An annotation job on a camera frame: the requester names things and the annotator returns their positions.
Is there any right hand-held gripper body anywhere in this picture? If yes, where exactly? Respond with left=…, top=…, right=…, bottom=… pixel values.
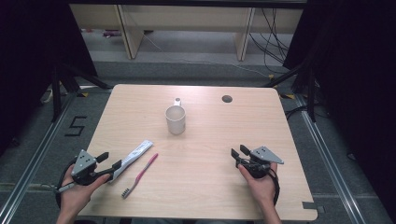
left=237, top=146, right=285, bottom=179

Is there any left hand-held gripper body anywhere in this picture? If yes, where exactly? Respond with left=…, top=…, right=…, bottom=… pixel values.
left=70, top=148, right=106, bottom=187

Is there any pink toothbrush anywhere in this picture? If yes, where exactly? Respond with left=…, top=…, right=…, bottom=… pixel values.
left=120, top=152, right=160, bottom=200

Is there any white cup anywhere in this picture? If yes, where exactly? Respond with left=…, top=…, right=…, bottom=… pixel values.
left=164, top=97, right=187, bottom=135

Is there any person's right hand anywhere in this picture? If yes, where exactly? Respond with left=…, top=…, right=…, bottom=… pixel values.
left=237, top=161, right=279, bottom=209

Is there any person's left hand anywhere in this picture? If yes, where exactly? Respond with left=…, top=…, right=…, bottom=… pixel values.
left=56, top=173, right=111, bottom=217

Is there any white toothpaste tube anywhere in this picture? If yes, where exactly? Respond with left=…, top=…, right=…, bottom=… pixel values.
left=107, top=139, right=155, bottom=184

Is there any black tape floor mark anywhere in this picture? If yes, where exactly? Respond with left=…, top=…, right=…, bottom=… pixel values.
left=64, top=116, right=88, bottom=137

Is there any black metal stand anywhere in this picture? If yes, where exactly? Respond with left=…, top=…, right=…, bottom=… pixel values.
left=50, top=62, right=113, bottom=123
left=263, top=62, right=318, bottom=123

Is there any black curtain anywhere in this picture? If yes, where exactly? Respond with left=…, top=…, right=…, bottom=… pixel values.
left=283, top=0, right=396, bottom=216
left=0, top=0, right=98, bottom=155

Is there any beige wooden desk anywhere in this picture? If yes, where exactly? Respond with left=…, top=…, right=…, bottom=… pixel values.
left=69, top=3, right=304, bottom=62

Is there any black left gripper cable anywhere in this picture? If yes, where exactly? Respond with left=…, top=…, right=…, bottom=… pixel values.
left=55, top=157, right=78, bottom=209

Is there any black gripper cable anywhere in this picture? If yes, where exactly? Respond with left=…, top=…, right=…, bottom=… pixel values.
left=55, top=157, right=78, bottom=209
left=266, top=167, right=281, bottom=206

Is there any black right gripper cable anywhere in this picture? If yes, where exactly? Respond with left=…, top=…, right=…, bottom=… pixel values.
left=266, top=167, right=281, bottom=206

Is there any grey cable plug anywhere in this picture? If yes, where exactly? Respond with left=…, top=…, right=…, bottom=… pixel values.
left=52, top=181, right=78, bottom=194

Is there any metal floor rail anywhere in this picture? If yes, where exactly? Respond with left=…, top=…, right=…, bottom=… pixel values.
left=0, top=91, right=78, bottom=218
left=295, top=92, right=367, bottom=224

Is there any black floor cable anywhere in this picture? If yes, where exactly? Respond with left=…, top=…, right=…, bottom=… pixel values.
left=285, top=105, right=312, bottom=120

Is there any bundle of black cables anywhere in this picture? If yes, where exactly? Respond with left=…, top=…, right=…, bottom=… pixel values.
left=248, top=7, right=290, bottom=74

